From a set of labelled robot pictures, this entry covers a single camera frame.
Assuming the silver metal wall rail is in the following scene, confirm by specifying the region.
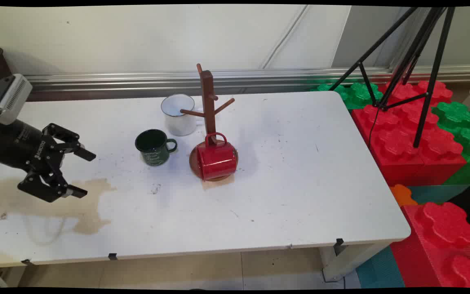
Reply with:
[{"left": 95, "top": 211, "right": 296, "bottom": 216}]
[{"left": 24, "top": 65, "right": 470, "bottom": 102}]

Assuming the white enamel mug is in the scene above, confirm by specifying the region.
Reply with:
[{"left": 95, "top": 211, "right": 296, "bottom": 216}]
[{"left": 160, "top": 94, "right": 199, "bottom": 137}]

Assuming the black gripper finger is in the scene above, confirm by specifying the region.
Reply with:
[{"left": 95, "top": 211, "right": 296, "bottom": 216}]
[
  {"left": 17, "top": 165, "right": 89, "bottom": 204},
  {"left": 42, "top": 122, "right": 97, "bottom": 162}
]

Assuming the thin black tripod cable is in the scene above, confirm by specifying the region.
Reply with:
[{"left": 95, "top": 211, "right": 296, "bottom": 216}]
[{"left": 367, "top": 106, "right": 381, "bottom": 148}]

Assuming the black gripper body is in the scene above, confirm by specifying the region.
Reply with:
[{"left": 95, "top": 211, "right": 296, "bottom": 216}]
[{"left": 0, "top": 119, "right": 59, "bottom": 173}]

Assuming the orange foam piece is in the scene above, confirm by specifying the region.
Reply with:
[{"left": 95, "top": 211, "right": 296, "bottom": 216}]
[{"left": 390, "top": 184, "right": 419, "bottom": 207}]

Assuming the red speckled enamel mug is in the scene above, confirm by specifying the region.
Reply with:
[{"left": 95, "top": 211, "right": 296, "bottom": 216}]
[{"left": 196, "top": 131, "right": 239, "bottom": 181}]

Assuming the dark green enamel mug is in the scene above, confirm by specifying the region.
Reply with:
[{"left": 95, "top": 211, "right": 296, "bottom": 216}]
[{"left": 134, "top": 129, "right": 178, "bottom": 167}]

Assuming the white wall cable conduit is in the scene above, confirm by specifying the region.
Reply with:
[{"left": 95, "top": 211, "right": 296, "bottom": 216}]
[{"left": 259, "top": 5, "right": 322, "bottom": 70}]

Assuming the teal foam floor mat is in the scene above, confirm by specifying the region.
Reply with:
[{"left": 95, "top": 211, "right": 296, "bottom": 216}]
[
  {"left": 355, "top": 245, "right": 406, "bottom": 289},
  {"left": 406, "top": 183, "right": 461, "bottom": 205}
]

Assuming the white table leg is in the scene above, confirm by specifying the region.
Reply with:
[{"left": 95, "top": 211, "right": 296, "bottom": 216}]
[{"left": 320, "top": 243, "right": 391, "bottom": 283}]

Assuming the green toy brick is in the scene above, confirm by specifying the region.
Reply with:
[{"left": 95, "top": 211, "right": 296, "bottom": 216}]
[
  {"left": 310, "top": 81, "right": 384, "bottom": 111},
  {"left": 430, "top": 101, "right": 470, "bottom": 186}
]

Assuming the brown wooden mug tree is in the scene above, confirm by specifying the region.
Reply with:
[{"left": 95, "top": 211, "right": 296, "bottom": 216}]
[{"left": 180, "top": 63, "right": 239, "bottom": 183}]

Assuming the black camera tripod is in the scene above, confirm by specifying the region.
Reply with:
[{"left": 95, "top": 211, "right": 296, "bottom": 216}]
[{"left": 328, "top": 6, "right": 457, "bottom": 149}]

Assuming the large red toy brick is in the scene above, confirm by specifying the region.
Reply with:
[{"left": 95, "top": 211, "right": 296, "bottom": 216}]
[
  {"left": 389, "top": 201, "right": 470, "bottom": 289},
  {"left": 350, "top": 79, "right": 468, "bottom": 187}
]

